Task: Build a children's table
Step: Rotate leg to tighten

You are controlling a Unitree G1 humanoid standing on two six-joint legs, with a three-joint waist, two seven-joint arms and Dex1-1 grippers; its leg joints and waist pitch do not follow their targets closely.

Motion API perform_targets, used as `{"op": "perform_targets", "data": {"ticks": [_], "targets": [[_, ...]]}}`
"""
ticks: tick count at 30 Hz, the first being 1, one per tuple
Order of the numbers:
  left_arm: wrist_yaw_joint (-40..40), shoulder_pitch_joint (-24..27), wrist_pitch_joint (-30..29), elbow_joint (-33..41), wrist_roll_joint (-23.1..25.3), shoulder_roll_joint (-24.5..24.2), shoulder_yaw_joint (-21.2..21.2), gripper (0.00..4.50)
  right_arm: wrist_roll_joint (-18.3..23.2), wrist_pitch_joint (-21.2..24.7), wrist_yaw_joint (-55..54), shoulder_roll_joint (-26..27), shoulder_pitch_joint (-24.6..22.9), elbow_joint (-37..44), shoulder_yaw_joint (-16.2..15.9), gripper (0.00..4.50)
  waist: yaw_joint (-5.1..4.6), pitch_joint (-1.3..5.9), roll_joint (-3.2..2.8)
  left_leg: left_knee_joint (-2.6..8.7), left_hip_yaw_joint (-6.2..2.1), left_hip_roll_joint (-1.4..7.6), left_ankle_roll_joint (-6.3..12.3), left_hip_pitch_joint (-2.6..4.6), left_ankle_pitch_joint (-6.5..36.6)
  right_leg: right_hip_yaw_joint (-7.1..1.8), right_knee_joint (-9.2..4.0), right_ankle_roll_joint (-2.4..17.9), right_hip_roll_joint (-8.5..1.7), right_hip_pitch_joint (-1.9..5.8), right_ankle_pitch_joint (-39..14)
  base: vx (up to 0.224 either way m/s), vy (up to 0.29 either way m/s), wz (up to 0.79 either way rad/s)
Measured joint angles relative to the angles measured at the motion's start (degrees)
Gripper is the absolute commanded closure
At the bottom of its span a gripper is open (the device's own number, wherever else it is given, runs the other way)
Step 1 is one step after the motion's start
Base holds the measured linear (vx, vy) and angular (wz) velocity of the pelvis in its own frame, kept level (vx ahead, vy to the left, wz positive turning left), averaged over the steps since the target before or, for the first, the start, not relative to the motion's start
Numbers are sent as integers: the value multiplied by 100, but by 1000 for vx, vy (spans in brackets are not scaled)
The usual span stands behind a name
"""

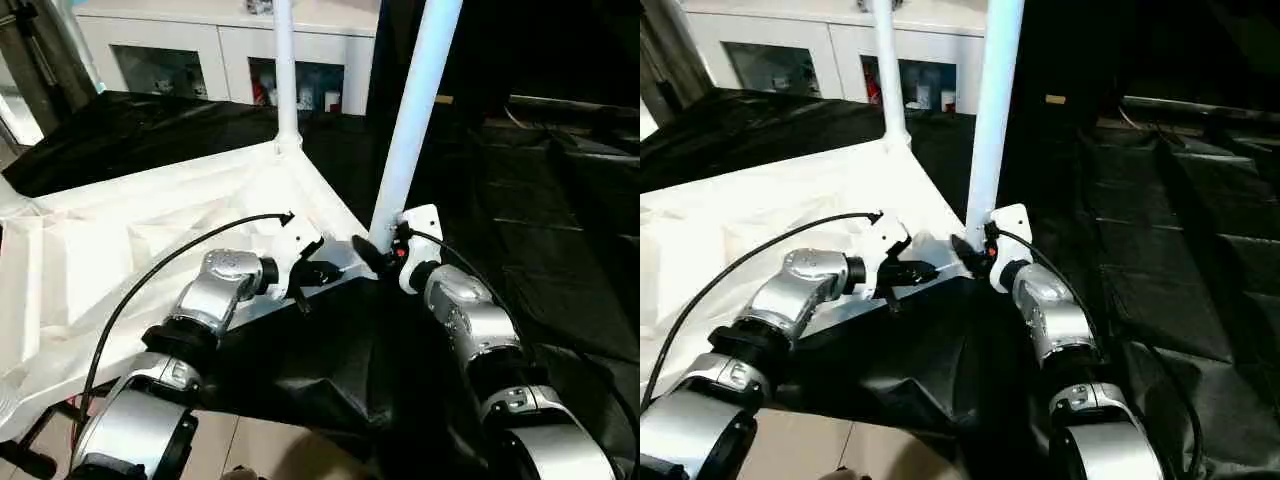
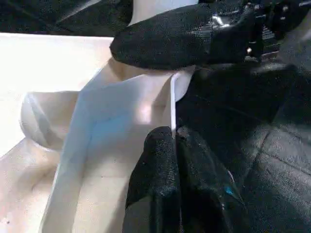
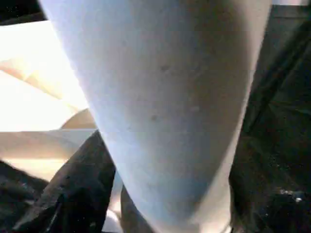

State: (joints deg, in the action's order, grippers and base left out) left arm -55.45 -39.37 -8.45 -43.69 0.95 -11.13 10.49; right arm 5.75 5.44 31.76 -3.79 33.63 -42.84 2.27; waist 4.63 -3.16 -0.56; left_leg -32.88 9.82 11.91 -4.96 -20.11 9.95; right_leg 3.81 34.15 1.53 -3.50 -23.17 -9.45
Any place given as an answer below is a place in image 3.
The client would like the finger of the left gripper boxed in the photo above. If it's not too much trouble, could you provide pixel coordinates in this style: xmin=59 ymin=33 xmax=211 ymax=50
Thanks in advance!
xmin=0 ymin=160 xmax=48 ymax=203

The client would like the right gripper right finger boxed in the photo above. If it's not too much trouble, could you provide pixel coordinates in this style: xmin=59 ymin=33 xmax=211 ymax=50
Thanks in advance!
xmin=228 ymin=145 xmax=311 ymax=233

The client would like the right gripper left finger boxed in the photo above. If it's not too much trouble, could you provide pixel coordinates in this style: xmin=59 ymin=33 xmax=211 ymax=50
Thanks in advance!
xmin=13 ymin=131 xmax=116 ymax=233

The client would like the white plastic table top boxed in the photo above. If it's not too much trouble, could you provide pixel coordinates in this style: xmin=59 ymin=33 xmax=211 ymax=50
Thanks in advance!
xmin=0 ymin=20 xmax=122 ymax=233

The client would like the white plastic table leg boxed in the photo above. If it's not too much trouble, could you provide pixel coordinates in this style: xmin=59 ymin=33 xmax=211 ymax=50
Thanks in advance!
xmin=38 ymin=0 xmax=273 ymax=233

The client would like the black glossy mat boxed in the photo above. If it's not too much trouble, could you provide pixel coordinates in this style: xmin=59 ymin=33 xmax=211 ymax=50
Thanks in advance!
xmin=0 ymin=0 xmax=311 ymax=233

